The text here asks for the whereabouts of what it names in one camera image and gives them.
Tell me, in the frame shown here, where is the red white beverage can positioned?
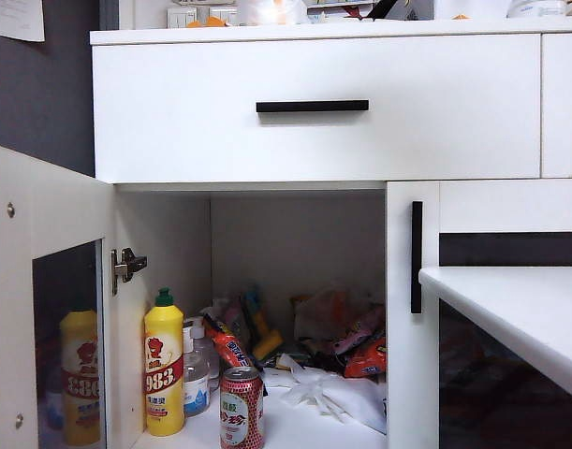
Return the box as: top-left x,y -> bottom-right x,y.
219,366 -> 265,449

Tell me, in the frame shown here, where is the white glass-panel cabinet door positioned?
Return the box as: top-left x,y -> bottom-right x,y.
0,142 -> 116,449
386,181 -> 572,449

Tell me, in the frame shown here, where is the metal door hinge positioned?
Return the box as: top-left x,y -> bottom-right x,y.
110,247 -> 149,297

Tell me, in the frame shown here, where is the white cabinet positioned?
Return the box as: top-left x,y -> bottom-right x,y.
89,17 -> 572,449

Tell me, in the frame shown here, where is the translucent bag with orange contents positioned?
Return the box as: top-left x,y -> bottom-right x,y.
292,284 -> 375,342

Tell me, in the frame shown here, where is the orange snack packet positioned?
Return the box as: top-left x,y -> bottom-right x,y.
203,313 -> 254,373

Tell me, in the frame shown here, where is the wide white drawer front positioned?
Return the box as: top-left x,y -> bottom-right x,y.
92,33 -> 542,181

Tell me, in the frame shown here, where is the clear plastic bottle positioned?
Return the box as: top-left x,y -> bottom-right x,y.
198,326 -> 222,392

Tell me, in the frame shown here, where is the red orange snack bag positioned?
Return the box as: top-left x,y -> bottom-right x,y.
344,336 -> 388,379

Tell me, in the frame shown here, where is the white crumpled plastic bag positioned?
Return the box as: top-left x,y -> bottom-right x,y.
264,359 -> 389,434

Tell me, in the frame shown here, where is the clear pump sanitizer bottle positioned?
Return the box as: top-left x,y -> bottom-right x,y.
182,320 -> 213,417

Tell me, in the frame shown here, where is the yellow detergent bottle green cap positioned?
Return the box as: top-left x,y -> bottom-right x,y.
143,287 -> 185,437

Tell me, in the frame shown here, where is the translucent white plastic bag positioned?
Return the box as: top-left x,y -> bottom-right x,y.
238,0 -> 310,27

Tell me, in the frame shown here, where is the white teal printed box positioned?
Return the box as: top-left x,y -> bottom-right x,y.
306,0 -> 375,21

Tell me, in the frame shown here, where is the black slanted object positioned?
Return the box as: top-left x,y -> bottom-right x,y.
367,0 -> 400,22

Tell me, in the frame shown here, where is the white round tub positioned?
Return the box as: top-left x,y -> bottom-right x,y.
506,0 -> 568,19

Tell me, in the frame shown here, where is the white paper sheet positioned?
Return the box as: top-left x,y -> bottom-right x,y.
0,0 -> 46,43

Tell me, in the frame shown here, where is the yellow handled scraper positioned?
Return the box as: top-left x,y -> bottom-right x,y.
241,292 -> 286,361

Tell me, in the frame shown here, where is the black vertical door handle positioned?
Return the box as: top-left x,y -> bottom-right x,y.
410,200 -> 423,314

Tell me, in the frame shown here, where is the white wall socket box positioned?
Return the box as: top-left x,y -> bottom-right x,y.
196,7 -> 239,27
167,7 -> 198,28

